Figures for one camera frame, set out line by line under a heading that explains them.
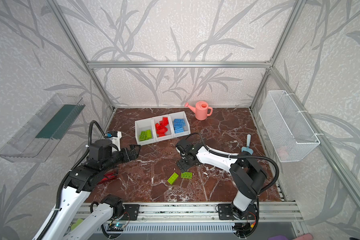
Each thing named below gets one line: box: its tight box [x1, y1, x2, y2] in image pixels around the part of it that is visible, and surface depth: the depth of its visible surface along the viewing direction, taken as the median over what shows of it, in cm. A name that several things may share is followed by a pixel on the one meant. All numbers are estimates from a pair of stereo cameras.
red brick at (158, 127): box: [155, 123, 163, 131], surface depth 104 cm
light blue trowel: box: [241, 134, 254, 155], surface depth 98 cm
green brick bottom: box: [167, 172, 179, 185], surface depth 86 cm
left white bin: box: [134, 117, 157, 146], surface depth 103 cm
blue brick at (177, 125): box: [174, 122, 185, 130], surface depth 106 cm
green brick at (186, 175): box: [180, 172, 193, 179], surface depth 88 cm
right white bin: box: [168, 111, 191, 138], surface depth 106 cm
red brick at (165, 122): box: [161, 117, 169, 126], surface depth 108 cm
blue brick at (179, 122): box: [173, 118, 186, 127], surface depth 110 cm
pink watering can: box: [184, 101, 213, 121], surface depth 111 cm
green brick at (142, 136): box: [139, 131, 146, 142], surface depth 101 cm
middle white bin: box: [151, 114, 174, 142], surface depth 104 cm
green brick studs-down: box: [145, 129, 153, 140], surface depth 104 cm
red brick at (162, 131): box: [156, 127, 168, 134], surface depth 104 cm
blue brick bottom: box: [174, 127, 185, 134], surface depth 104 cm
